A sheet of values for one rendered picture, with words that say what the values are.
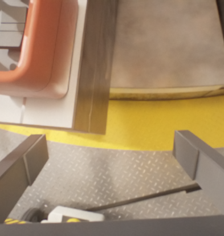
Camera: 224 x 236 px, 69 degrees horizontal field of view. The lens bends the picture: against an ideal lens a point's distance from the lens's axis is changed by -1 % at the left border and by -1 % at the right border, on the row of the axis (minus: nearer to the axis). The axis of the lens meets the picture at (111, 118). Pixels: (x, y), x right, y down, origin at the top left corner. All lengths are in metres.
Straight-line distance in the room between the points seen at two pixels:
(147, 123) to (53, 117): 0.72
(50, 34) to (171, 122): 0.84
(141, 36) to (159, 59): 0.12
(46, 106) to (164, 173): 0.79
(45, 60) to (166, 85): 0.54
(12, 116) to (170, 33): 0.64
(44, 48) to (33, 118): 0.13
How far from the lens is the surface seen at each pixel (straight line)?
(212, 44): 0.78
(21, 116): 0.29
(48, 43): 0.19
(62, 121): 0.26
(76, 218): 0.90
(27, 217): 0.99
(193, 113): 1.00
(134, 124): 0.93
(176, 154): 0.17
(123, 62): 0.68
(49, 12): 0.19
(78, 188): 1.00
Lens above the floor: 0.92
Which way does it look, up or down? 81 degrees down
